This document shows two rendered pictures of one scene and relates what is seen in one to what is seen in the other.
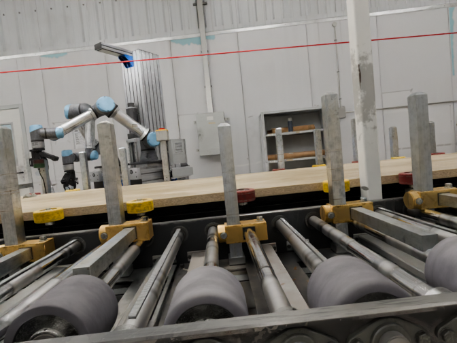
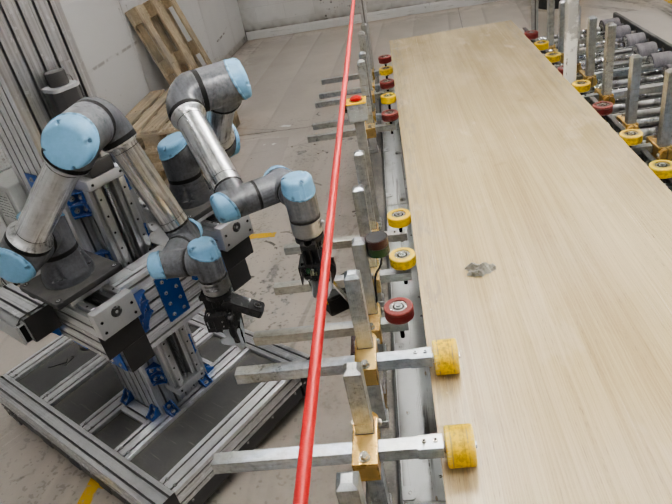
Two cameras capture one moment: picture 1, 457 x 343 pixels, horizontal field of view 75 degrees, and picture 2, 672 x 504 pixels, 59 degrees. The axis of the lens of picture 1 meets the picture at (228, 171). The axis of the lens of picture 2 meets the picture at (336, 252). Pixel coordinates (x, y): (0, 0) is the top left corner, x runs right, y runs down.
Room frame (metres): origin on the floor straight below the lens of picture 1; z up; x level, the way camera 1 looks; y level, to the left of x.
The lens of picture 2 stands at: (1.70, 2.46, 1.90)
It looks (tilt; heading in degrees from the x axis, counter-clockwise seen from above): 32 degrees down; 281
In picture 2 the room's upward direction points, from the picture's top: 12 degrees counter-clockwise
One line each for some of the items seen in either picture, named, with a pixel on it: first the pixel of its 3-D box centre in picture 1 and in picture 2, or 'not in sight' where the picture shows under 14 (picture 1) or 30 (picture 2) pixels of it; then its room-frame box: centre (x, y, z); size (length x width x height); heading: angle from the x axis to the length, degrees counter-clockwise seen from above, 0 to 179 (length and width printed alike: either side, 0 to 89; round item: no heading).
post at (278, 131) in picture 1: (281, 165); (367, 109); (1.93, -0.34, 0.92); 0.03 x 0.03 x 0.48; 2
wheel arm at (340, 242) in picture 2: not in sight; (345, 242); (1.99, 0.70, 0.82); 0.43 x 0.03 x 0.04; 2
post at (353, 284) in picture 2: not in sight; (367, 353); (1.88, 1.40, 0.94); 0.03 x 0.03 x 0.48; 2
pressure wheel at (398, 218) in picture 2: not in sight; (400, 227); (1.80, 0.69, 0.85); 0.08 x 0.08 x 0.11
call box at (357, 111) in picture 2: (162, 135); (357, 110); (1.91, 0.39, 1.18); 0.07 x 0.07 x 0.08; 2
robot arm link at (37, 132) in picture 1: (37, 133); (299, 197); (1.99, 1.23, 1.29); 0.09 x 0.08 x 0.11; 122
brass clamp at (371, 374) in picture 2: not in sight; (366, 357); (1.88, 1.43, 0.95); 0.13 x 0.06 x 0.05; 92
